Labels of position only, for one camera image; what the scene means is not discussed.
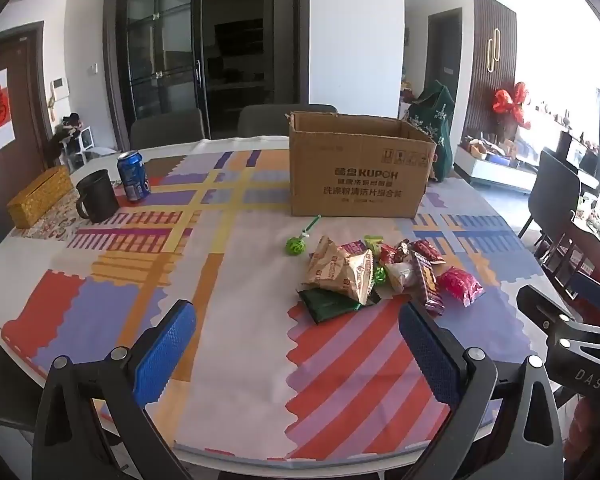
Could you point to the dark green snack packet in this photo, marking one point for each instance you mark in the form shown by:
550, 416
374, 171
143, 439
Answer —
330, 307

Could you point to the black monitor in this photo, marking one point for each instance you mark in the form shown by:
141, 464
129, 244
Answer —
580, 152

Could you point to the dark dining chair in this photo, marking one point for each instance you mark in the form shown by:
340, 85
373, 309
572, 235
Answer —
555, 190

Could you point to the blue soda can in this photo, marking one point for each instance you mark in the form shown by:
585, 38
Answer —
134, 177

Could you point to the tan snack bag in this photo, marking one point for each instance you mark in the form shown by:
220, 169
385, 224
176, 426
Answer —
350, 275
325, 260

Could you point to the dark brown entrance door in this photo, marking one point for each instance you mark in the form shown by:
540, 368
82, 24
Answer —
27, 125

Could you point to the wooden slatted chair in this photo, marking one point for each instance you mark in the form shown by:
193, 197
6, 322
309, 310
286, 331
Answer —
575, 255

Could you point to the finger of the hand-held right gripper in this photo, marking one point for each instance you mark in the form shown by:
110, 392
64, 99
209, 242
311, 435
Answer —
540, 301

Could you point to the long red striped packet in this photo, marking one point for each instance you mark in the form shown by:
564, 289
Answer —
429, 287

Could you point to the black bag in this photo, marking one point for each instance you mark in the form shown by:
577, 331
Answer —
62, 137

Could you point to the black mug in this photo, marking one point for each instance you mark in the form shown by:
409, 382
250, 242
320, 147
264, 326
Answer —
99, 197

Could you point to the maroon snack packet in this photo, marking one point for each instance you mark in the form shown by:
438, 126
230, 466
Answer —
352, 249

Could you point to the brown cardboard box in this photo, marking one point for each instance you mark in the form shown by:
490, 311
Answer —
355, 180

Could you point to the pink snack packet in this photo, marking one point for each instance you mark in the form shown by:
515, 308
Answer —
461, 286

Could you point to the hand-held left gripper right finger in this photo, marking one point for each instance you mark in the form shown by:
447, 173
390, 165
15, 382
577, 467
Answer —
425, 350

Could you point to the grey upholstered chair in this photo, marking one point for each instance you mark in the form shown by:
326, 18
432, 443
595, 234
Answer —
167, 127
265, 120

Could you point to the colourful patterned tablecloth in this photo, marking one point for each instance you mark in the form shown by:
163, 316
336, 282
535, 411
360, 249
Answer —
240, 280

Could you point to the white snack packet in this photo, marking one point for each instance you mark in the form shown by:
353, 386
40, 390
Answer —
400, 276

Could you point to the golden woven tissue box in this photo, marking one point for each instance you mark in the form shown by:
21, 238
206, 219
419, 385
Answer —
37, 197

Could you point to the white stool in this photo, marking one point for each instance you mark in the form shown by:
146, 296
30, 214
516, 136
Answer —
82, 147

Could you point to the red snack packet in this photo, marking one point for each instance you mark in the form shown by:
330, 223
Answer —
427, 251

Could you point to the person's right forearm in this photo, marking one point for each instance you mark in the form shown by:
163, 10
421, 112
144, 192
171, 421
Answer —
587, 435

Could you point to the black glass sliding door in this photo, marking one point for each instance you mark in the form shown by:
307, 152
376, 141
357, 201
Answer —
155, 50

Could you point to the white wall intercom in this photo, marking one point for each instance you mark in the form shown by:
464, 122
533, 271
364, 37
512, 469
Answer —
58, 87

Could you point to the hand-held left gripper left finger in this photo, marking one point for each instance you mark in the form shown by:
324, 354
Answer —
165, 350

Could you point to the green patterned bag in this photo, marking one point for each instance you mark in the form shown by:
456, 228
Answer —
437, 120

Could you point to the dark brown interior door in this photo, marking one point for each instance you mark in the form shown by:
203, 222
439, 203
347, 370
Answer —
444, 55

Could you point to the green foil candy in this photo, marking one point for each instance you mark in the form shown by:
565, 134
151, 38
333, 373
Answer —
380, 276

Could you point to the red bow decoration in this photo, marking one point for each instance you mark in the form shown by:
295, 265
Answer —
510, 102

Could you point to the dark slatted wall panel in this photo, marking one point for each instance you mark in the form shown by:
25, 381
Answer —
480, 90

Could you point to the light green snack packet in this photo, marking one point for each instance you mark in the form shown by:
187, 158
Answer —
374, 244

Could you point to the white low cabinet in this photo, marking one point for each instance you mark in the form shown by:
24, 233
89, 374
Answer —
495, 170

